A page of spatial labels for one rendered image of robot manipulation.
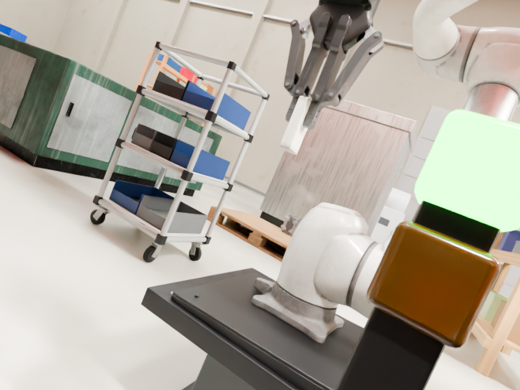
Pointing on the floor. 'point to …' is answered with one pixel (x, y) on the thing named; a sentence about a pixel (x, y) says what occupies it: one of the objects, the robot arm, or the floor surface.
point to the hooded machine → (391, 215)
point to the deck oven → (342, 164)
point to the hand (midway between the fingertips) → (298, 125)
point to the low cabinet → (81, 118)
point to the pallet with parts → (280, 236)
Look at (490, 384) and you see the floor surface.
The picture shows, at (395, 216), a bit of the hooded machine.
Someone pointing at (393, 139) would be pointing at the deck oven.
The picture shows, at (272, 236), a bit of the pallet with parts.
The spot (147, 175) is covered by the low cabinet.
